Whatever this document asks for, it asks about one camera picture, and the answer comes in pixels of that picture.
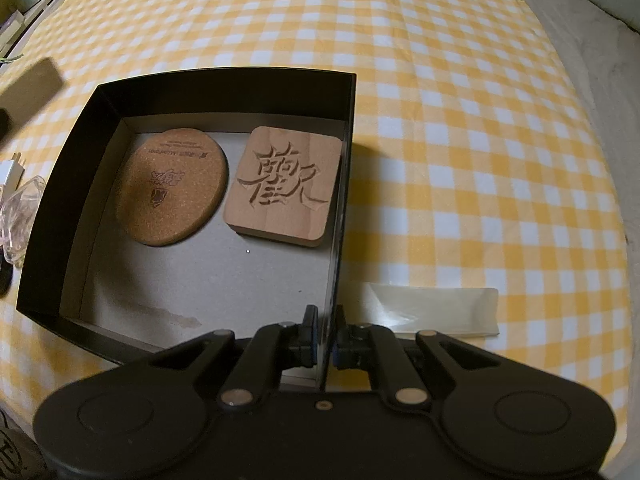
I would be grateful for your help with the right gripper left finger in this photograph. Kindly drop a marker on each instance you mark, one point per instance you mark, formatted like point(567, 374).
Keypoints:
point(303, 343)

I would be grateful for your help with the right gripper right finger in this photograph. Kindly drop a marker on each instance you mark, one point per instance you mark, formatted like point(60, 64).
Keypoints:
point(350, 347)

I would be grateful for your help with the square carved wooden coaster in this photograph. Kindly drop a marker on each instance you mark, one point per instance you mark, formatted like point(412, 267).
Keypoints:
point(283, 185)

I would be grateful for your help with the black cardboard box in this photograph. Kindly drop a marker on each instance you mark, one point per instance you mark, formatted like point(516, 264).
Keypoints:
point(87, 281)

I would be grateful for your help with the round cork coaster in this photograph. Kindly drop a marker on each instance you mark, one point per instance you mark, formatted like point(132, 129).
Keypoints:
point(171, 186)

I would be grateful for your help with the black round tin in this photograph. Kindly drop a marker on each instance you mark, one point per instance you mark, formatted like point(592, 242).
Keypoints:
point(6, 273)

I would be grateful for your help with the clear plastic nail case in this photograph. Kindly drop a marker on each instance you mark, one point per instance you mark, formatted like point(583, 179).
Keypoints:
point(18, 215)

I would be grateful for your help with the oval light wooden box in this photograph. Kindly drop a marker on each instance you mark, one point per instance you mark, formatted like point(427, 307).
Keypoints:
point(26, 96)

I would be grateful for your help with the clear plastic wrapper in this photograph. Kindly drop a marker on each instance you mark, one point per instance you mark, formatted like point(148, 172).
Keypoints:
point(465, 312)

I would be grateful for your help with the yellow white checkered cloth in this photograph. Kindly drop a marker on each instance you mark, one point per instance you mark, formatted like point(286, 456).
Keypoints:
point(474, 162)

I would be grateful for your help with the white charger plug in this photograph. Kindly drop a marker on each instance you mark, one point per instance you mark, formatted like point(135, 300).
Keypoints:
point(11, 171)

